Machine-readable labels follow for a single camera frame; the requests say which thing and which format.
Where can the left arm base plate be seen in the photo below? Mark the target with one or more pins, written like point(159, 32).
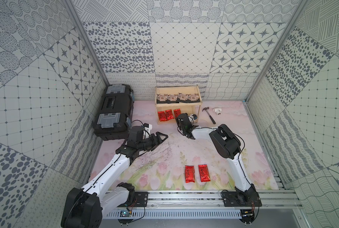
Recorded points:
point(137, 199)

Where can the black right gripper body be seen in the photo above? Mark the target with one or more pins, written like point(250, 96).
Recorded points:
point(180, 127)

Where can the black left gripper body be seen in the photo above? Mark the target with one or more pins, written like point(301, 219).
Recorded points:
point(153, 140)

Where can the red tea bag two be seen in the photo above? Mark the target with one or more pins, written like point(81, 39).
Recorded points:
point(169, 114)

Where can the black handled hammer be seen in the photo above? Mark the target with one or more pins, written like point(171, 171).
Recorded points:
point(211, 118)

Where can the red tea bag four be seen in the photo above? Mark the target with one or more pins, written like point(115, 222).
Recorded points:
point(189, 174)

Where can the white pipe fitting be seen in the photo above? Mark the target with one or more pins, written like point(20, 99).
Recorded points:
point(217, 111)

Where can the black plastic toolbox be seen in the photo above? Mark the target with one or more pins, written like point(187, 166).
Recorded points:
point(114, 116)

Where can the red tea bag one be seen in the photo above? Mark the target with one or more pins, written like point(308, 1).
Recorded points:
point(162, 116)

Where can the red tea bag three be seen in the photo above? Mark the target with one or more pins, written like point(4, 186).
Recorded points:
point(177, 112)

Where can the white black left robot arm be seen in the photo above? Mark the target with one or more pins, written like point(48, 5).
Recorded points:
point(85, 207)

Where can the floral tea bag two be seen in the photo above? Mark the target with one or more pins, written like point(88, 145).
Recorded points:
point(172, 98)

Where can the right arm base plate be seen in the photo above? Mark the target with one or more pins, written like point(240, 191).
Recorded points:
point(240, 199)

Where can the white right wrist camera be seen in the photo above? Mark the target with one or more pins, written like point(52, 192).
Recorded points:
point(193, 118)

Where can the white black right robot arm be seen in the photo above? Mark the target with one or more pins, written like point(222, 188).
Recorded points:
point(229, 146)

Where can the aluminium mounting rail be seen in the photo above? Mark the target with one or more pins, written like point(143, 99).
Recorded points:
point(284, 199)

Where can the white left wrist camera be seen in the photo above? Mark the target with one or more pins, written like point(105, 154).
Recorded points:
point(147, 128)

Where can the floral tea bag four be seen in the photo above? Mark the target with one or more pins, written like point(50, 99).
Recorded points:
point(193, 98)

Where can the green circuit board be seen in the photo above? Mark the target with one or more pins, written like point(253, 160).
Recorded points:
point(125, 214)

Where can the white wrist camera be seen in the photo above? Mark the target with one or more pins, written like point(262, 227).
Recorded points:
point(147, 128)
point(193, 118)

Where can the floral tea bag three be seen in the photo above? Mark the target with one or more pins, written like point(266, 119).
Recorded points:
point(182, 98)

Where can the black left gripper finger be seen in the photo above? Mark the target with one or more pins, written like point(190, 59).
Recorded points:
point(159, 137)
point(151, 144)

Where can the red tea bag five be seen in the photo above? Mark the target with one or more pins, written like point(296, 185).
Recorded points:
point(204, 173)

